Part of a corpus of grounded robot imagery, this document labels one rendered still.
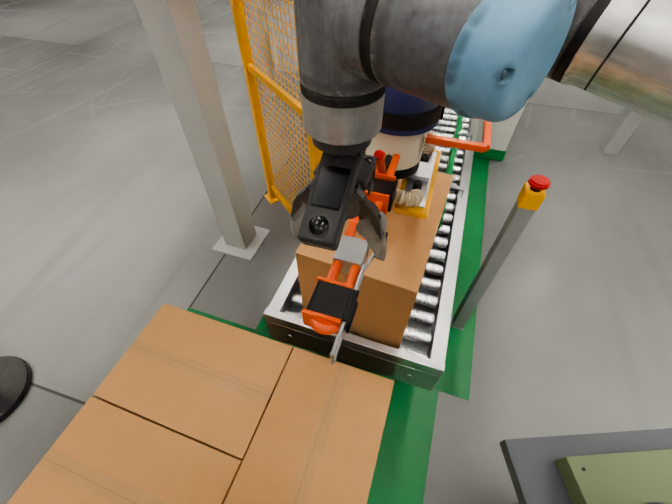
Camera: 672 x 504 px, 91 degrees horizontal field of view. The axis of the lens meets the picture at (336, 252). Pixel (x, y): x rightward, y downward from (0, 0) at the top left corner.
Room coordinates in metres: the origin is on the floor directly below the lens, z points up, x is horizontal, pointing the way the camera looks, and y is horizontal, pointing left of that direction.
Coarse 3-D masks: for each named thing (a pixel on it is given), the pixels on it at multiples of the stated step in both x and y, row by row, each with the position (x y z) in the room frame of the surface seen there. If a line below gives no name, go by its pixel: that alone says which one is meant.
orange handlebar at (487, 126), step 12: (444, 144) 0.89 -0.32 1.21; (456, 144) 0.88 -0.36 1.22; (468, 144) 0.87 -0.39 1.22; (480, 144) 0.86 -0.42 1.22; (384, 156) 0.81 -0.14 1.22; (396, 156) 0.80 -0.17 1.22; (348, 228) 0.53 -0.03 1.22; (336, 264) 0.42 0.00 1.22; (336, 276) 0.40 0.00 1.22; (348, 276) 0.39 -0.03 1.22; (312, 324) 0.29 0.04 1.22; (324, 324) 0.29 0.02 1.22
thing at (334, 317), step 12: (324, 288) 0.35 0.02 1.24; (336, 288) 0.35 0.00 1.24; (348, 288) 0.35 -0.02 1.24; (312, 300) 0.33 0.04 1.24; (324, 300) 0.33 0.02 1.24; (336, 300) 0.33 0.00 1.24; (312, 312) 0.30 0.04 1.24; (324, 312) 0.30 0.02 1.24; (336, 312) 0.30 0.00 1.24; (336, 324) 0.28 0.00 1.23
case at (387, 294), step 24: (408, 216) 0.85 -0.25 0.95; (432, 216) 0.85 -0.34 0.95; (408, 240) 0.74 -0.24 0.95; (432, 240) 0.74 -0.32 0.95; (312, 264) 0.66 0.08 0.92; (384, 264) 0.64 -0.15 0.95; (408, 264) 0.64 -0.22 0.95; (312, 288) 0.66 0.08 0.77; (360, 288) 0.60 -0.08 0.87; (384, 288) 0.57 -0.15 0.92; (408, 288) 0.55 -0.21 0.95; (360, 312) 0.59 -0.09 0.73; (384, 312) 0.56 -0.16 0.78; (408, 312) 0.53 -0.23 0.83; (384, 336) 0.55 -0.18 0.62
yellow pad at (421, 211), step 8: (432, 152) 1.00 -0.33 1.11; (440, 152) 1.01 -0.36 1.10; (424, 160) 0.92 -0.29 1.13; (432, 160) 0.95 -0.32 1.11; (432, 168) 0.91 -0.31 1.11; (432, 176) 0.87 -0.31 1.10; (408, 184) 0.83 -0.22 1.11; (416, 184) 0.79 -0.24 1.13; (424, 184) 0.83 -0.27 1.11; (432, 184) 0.83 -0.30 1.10; (424, 192) 0.79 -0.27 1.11; (432, 192) 0.80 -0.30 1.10; (424, 200) 0.75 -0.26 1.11; (400, 208) 0.72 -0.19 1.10; (408, 208) 0.72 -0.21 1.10; (416, 208) 0.72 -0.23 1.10; (424, 208) 0.72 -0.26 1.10; (416, 216) 0.70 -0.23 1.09; (424, 216) 0.70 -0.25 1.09
